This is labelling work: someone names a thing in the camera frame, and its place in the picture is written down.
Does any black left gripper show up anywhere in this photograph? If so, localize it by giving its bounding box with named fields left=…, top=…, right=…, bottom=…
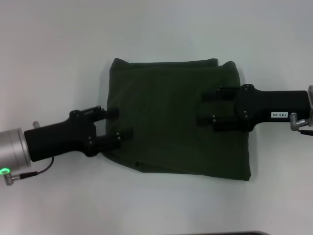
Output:
left=23, top=104, right=134, bottom=163

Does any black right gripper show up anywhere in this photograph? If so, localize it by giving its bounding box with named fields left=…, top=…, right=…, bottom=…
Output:
left=196, top=83, right=309, bottom=132

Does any dark left arm cable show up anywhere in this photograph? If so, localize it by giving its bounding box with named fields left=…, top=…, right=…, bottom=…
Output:
left=19, top=156, right=55, bottom=179

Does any dark green T-shirt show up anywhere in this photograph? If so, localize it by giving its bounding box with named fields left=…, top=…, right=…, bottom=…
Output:
left=100, top=57, right=252, bottom=182

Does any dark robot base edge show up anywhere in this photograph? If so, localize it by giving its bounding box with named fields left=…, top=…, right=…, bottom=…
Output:
left=193, top=230, right=269, bottom=235

